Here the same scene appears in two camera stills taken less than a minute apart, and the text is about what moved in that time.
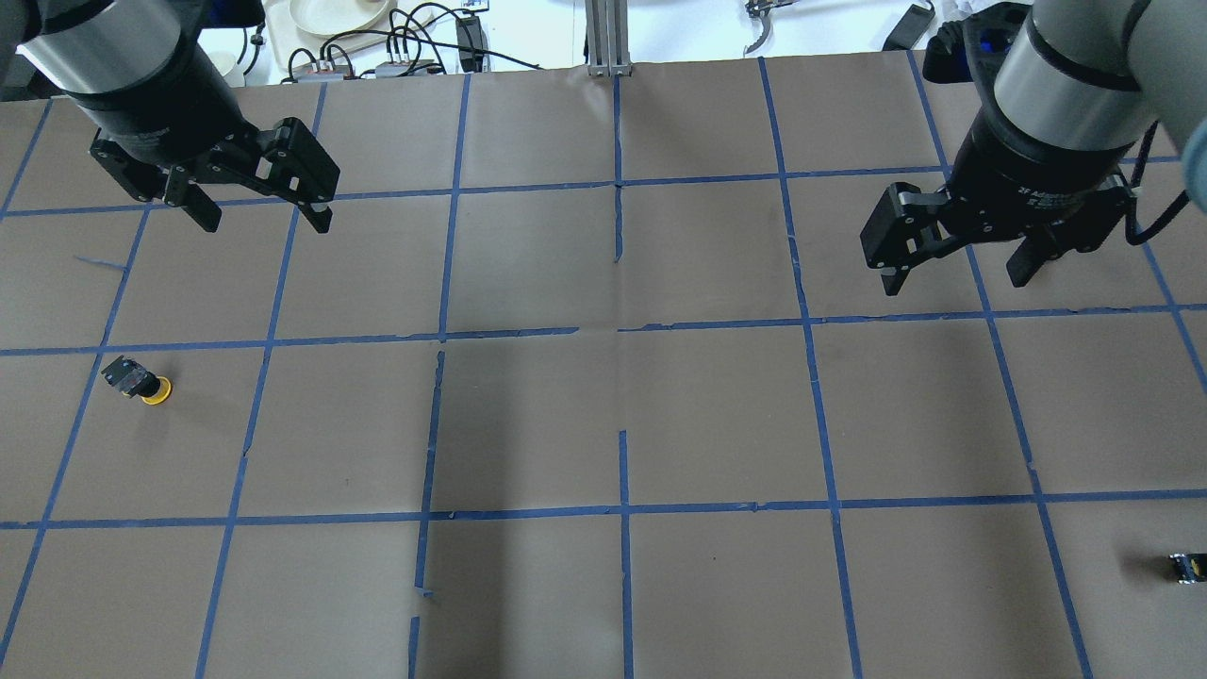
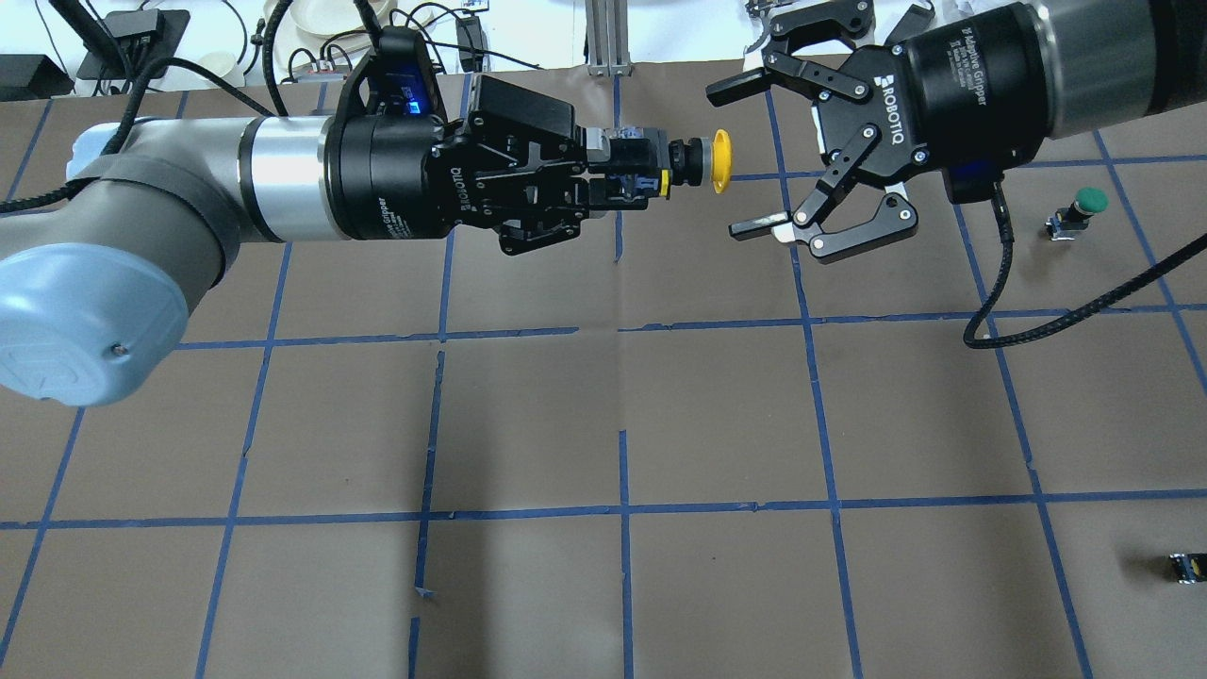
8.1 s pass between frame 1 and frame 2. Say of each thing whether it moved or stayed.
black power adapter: stayed
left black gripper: moved
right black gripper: moved
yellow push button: moved
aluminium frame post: stayed
